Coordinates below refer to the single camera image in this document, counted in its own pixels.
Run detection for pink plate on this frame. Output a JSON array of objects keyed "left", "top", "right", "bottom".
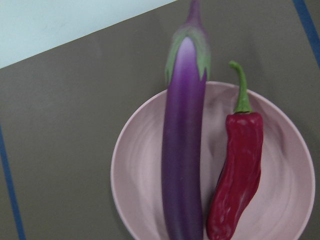
[{"left": 110, "top": 81, "right": 316, "bottom": 240}]

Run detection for purple eggplant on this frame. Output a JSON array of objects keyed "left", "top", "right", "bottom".
[{"left": 161, "top": 0, "right": 211, "bottom": 240}]

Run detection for red chili pepper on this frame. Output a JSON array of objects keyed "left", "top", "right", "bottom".
[{"left": 206, "top": 60, "right": 264, "bottom": 240}]

